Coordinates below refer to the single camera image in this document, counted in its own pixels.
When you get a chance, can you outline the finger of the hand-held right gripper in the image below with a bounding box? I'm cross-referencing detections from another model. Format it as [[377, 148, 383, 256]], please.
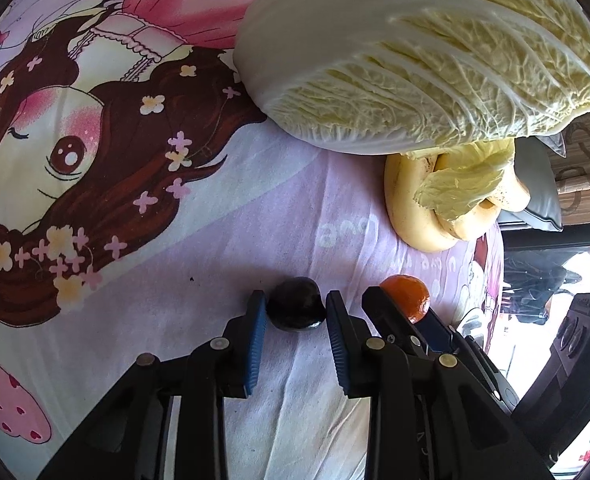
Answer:
[[362, 287, 428, 358], [417, 310, 520, 413]]

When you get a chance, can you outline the dark cherry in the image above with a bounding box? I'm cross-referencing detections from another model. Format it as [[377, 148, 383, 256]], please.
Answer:
[[266, 276, 326, 332]]

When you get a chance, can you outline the bunch of yellow bananas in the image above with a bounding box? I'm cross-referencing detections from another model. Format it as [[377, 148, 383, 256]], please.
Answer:
[[384, 152, 460, 253]]

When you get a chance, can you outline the cartoon printed bedsheet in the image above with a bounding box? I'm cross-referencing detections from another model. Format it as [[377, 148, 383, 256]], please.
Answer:
[[0, 0, 506, 480]]

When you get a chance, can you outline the small tangerine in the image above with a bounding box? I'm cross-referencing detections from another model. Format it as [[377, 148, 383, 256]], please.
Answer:
[[379, 274, 432, 325]]

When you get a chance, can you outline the napa cabbage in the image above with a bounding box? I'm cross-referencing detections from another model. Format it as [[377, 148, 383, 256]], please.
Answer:
[[234, 0, 590, 226]]

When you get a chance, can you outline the grey leather cushion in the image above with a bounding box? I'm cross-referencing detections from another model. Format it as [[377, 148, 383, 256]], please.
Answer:
[[512, 135, 566, 233]]

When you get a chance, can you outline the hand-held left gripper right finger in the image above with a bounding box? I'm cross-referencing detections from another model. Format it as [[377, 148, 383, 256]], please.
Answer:
[[325, 290, 553, 480]]

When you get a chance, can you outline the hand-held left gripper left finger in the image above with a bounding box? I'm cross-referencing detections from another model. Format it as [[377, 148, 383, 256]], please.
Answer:
[[38, 290, 268, 480]]

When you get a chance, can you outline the grey fabric pillow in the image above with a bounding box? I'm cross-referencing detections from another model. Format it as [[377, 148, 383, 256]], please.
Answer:
[[532, 127, 568, 160]]

